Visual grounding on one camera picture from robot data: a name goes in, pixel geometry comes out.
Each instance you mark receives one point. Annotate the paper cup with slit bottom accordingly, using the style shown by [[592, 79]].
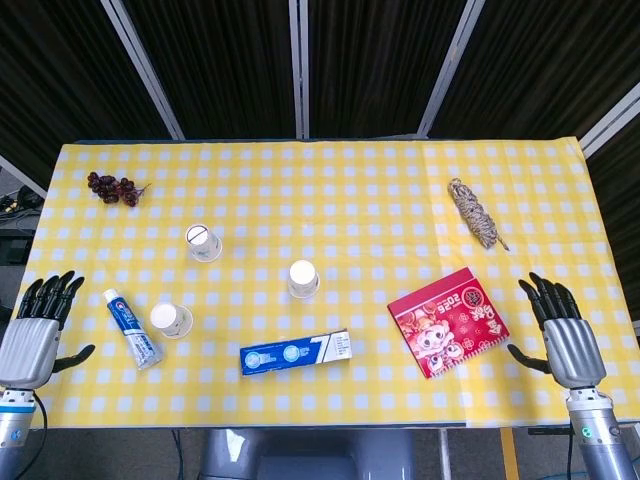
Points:
[[205, 247]]

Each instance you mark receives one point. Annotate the blue white toothpaste box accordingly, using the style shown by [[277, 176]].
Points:
[[290, 352]]

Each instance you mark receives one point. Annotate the dark red grape bunch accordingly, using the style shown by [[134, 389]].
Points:
[[107, 187]]

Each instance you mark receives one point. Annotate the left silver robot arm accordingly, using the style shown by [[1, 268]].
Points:
[[12, 430]]

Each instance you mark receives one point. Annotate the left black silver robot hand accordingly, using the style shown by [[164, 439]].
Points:
[[30, 350]]

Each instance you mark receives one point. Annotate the red cartoon calendar booklet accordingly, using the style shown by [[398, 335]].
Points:
[[445, 325]]

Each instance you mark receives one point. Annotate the white partition frame post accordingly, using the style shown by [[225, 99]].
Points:
[[607, 125], [450, 70], [22, 175], [299, 70], [151, 80]]

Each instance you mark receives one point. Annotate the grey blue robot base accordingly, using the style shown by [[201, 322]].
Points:
[[305, 455]]

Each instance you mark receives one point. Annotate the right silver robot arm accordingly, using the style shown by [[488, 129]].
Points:
[[595, 440]]

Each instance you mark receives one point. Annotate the yellow white checkered tablecloth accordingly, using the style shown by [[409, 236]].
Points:
[[350, 210]]

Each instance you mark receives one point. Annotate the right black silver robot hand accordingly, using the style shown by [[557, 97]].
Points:
[[575, 350]]

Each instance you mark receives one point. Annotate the paper cup with plain bottom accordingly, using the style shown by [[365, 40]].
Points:
[[303, 282], [170, 320]]

